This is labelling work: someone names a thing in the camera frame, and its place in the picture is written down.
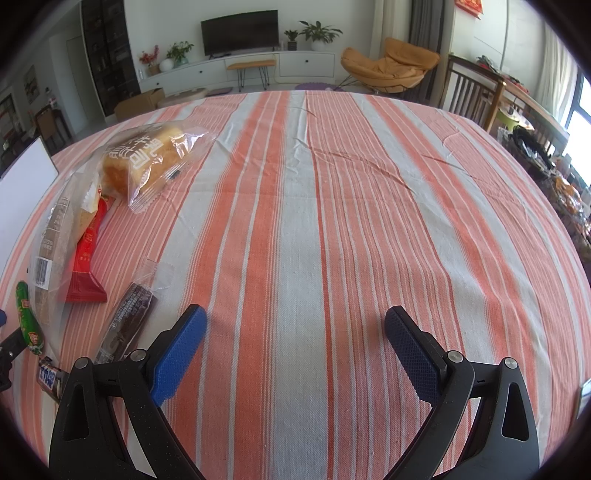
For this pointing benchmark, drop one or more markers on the green leafy potted plant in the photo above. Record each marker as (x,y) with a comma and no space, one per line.
(180,50)

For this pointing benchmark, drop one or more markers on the white sheer curtain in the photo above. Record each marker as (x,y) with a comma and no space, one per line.
(556,69)

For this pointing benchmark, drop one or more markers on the bread loaf in clear packet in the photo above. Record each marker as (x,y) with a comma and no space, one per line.
(147,159)

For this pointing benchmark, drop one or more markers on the brown cardboard box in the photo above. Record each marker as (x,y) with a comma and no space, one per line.
(138,104)

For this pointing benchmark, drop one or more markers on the red snack packet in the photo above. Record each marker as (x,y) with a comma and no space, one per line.
(85,258)

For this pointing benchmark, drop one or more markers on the red flowers in vase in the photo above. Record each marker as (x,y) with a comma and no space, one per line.
(148,57)

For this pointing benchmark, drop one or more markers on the large plant in white pot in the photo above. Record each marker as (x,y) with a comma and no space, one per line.
(318,34)

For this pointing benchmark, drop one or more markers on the dark small floor mat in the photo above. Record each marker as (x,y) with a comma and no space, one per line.
(219,91)

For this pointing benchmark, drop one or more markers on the green sausage stick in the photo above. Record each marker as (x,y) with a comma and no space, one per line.
(27,314)

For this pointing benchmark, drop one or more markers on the wooden bench with hairpin legs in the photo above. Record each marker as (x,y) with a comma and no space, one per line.
(251,63)

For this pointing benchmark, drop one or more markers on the small plant in dark pot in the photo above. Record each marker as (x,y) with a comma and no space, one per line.
(291,39)

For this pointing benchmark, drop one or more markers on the light green container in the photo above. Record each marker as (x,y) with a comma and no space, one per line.
(513,122)

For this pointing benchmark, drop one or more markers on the brown bread slices bag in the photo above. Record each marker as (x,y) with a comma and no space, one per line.
(57,240)

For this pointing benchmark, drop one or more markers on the round beige pet bed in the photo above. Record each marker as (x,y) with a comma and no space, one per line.
(184,96)

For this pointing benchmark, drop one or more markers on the dark brown cake packet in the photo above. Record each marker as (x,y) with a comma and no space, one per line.
(129,314)

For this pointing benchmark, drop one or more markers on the white round vase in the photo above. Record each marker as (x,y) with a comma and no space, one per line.
(166,64)

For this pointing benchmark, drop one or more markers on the orange striped tablecloth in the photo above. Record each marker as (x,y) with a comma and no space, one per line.
(346,230)

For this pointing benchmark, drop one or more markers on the grey curtain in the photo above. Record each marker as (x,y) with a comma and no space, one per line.
(425,23)

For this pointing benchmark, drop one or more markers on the pile of bottles and packets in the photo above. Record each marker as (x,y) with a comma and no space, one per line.
(554,175)

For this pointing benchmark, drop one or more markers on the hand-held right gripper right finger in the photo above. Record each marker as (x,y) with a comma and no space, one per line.
(411,355)

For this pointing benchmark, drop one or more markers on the black flat television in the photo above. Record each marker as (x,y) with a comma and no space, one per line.
(240,32)

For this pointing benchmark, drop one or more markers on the purple floor mat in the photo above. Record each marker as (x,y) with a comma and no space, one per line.
(313,86)

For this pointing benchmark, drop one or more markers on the black chocolate bar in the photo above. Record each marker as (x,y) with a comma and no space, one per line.
(50,376)

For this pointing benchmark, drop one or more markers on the covered standing air conditioner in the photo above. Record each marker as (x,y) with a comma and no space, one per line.
(390,18)

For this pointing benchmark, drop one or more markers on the dark wooden slatted chair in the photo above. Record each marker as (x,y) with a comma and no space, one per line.
(466,87)

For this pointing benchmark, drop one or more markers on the orange lounge chair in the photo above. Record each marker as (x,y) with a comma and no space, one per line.
(392,64)

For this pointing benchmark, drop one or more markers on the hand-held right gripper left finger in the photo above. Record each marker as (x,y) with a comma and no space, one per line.
(180,355)

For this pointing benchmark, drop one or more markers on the white television cabinet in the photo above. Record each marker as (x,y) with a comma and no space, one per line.
(304,64)

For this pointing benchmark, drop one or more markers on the black tall bookcase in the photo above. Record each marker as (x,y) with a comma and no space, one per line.
(111,55)

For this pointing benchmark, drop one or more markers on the white cardboard box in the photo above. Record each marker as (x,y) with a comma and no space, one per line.
(23,194)

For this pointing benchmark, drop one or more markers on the framed wall picture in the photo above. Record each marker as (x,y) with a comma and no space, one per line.
(30,85)

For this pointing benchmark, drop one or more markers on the red wall hanging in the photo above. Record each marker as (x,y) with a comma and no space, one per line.
(470,7)

